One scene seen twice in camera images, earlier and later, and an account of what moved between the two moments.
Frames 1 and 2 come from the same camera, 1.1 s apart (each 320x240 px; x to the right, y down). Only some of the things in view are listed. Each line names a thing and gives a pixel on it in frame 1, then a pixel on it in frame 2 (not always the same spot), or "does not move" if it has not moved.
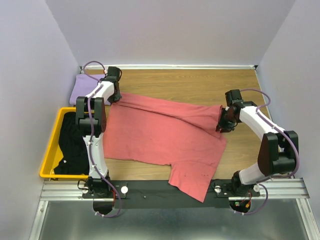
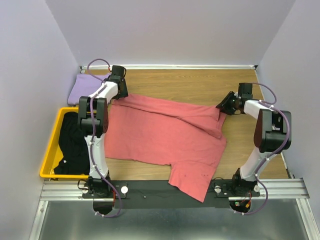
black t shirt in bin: [73, 147] does not move
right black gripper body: [226, 122] -> [229, 103]
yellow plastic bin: [54, 152] does not move
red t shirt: [186, 136] does not move
